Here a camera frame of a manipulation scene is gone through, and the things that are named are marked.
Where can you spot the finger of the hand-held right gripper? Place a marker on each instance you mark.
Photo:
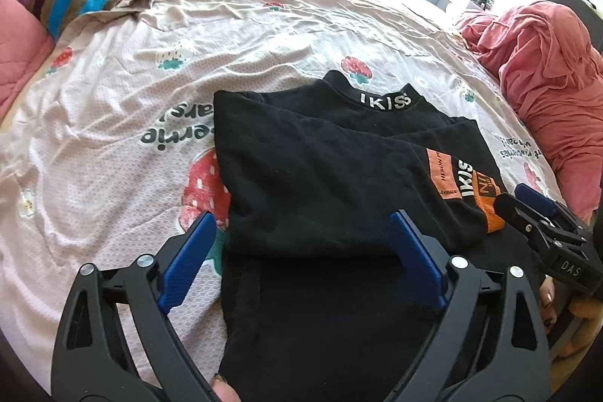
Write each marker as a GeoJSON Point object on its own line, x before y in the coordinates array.
{"type": "Point", "coordinates": [534, 199]}
{"type": "Point", "coordinates": [513, 209]}

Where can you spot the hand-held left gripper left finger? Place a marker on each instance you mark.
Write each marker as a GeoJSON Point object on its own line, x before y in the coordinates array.
{"type": "Point", "coordinates": [188, 260]}

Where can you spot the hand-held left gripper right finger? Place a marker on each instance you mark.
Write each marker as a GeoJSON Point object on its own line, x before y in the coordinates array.
{"type": "Point", "coordinates": [419, 260]}

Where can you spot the black sweater with orange cuffs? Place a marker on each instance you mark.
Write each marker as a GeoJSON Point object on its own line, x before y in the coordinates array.
{"type": "Point", "coordinates": [320, 176]}

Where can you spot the person's right forearm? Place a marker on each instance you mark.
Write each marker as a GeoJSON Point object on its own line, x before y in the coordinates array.
{"type": "Point", "coordinates": [586, 317]}

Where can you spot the person's right hand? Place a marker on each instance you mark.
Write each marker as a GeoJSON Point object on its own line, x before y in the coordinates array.
{"type": "Point", "coordinates": [548, 303]}

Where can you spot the person's left hand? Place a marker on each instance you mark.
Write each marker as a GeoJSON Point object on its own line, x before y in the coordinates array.
{"type": "Point", "coordinates": [227, 390]}

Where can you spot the salmon pink duvet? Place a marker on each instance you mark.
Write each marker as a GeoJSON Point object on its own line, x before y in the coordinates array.
{"type": "Point", "coordinates": [551, 72]}

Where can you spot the strawberry printed bedsheet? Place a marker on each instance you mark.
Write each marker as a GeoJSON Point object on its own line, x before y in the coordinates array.
{"type": "Point", "coordinates": [117, 124]}

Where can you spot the pink quilted pillow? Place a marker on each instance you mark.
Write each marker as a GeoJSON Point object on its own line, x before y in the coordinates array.
{"type": "Point", "coordinates": [19, 53]}

